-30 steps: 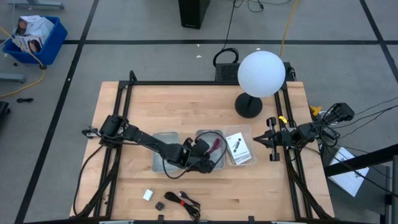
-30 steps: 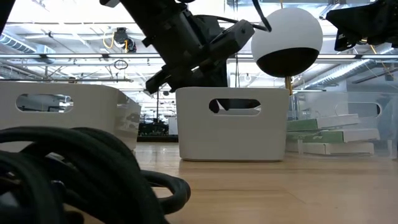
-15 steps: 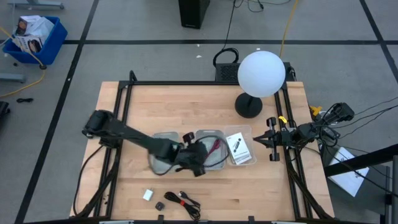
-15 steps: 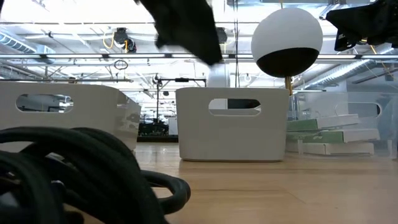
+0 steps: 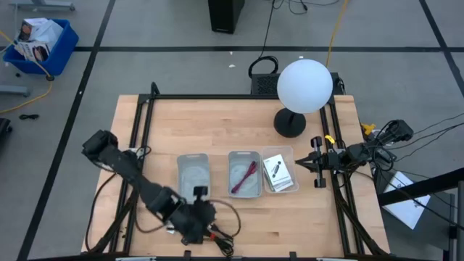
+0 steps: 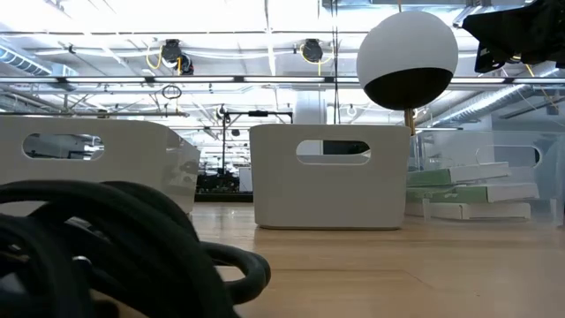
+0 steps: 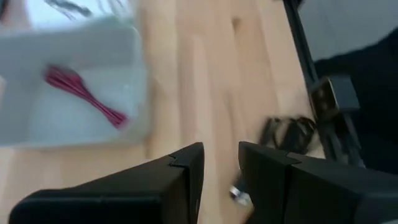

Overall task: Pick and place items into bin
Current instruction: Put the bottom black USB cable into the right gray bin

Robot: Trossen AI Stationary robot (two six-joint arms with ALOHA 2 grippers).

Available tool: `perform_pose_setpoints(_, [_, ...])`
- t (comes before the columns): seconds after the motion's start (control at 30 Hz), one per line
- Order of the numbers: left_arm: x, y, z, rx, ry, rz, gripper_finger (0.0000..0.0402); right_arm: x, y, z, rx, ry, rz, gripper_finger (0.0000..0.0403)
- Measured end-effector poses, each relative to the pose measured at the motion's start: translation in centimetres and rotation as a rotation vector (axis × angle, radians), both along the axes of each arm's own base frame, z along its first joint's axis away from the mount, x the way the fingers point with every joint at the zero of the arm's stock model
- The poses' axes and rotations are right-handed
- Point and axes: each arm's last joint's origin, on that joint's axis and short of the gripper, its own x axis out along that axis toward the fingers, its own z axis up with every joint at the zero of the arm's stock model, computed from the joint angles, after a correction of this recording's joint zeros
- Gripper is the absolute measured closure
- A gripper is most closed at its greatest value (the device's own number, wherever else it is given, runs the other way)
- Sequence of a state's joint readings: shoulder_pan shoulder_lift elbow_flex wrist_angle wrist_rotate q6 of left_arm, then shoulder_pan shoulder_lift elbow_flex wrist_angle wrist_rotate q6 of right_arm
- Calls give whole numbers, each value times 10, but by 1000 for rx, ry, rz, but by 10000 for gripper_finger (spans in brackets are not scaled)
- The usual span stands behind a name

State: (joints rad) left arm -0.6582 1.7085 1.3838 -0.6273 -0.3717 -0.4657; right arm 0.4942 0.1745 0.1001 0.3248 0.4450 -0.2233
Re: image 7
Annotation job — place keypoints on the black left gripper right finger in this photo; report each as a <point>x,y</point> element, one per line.
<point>311,193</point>

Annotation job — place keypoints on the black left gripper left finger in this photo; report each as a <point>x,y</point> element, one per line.
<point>140,193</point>

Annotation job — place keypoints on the magenta twist tie bundle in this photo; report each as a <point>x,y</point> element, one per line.
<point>93,101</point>

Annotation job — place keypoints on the grey plastic bin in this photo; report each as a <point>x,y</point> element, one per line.
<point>77,46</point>

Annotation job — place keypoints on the black frame bracket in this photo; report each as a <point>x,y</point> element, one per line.
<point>345,93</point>

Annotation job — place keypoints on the black aluminium table frame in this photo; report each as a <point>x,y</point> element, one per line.
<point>300,37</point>

